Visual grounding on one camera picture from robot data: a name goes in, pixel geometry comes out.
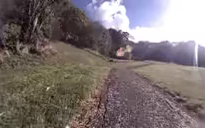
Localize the wood of trees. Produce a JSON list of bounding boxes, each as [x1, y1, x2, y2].
[[0, 0, 135, 60]]

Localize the row of dark trees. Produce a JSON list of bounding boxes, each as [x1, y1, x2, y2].
[[129, 39, 205, 70]]

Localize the grass slope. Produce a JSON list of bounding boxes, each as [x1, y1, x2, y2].
[[0, 40, 115, 128]]

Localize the grey gravel path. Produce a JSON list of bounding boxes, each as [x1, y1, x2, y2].
[[95, 60, 205, 128]]

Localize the grass field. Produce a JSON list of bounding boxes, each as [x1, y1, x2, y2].
[[131, 60, 205, 116]]

